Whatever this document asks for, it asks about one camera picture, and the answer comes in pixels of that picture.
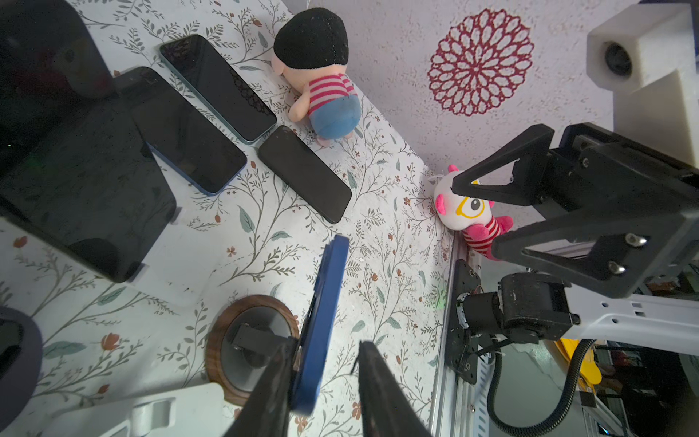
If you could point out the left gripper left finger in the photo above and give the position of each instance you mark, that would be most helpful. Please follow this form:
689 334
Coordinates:
266 412

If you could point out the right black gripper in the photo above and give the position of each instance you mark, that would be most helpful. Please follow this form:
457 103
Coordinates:
639 180

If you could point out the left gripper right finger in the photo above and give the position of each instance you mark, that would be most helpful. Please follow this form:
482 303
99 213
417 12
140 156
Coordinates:
385 409

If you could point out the black phone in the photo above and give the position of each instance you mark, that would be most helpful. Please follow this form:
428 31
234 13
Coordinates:
75 170
304 172
225 93

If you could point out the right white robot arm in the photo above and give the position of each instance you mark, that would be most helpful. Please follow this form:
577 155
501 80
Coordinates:
529 306

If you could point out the white front middle stand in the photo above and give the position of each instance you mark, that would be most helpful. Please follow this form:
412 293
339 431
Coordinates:
194 411

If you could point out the purple back middle stand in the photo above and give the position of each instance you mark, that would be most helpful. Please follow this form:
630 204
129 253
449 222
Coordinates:
21 360

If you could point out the pink striped panda plush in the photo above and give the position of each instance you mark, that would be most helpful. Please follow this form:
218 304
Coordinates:
472 217

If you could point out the black haired doll plush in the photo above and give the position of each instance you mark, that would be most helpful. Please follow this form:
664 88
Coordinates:
311 52

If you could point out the aluminium front rail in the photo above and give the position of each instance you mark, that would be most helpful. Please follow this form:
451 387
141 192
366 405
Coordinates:
461 382

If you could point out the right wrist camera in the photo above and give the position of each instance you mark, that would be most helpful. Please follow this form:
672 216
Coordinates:
646 56

